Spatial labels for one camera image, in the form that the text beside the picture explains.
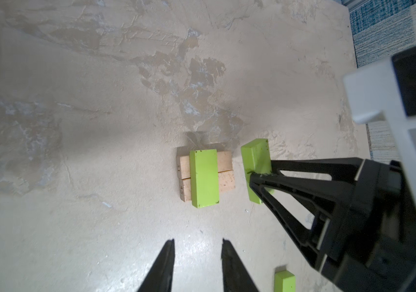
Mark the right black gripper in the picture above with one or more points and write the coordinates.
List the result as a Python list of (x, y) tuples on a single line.
[(376, 226)]

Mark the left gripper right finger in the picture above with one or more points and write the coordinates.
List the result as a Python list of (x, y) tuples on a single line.
[(235, 276)]

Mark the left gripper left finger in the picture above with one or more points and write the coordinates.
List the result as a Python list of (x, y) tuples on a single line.
[(160, 276)]

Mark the long green block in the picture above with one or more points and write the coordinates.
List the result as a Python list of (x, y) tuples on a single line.
[(204, 178), (256, 159)]

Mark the natural wood block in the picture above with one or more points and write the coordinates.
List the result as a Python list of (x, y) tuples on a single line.
[(183, 164), (226, 183)]

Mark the left small green cube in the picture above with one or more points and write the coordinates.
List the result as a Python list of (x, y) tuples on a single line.
[(284, 281)]

